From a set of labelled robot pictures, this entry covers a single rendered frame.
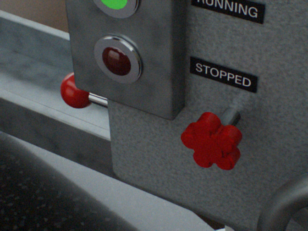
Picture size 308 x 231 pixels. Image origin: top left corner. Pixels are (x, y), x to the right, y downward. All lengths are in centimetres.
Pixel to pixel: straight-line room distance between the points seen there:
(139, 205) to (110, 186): 6
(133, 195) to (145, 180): 42
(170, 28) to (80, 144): 25
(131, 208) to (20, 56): 28
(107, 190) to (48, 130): 33
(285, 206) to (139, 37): 14
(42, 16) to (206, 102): 243
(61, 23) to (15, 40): 202
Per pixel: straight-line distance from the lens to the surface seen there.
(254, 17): 40
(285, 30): 40
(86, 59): 47
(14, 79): 76
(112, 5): 42
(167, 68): 43
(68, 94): 57
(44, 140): 67
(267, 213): 42
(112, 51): 44
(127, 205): 95
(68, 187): 98
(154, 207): 95
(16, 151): 105
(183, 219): 93
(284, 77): 42
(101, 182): 98
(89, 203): 96
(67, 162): 102
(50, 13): 288
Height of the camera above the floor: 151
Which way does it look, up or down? 41 degrees down
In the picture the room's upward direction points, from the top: 2 degrees counter-clockwise
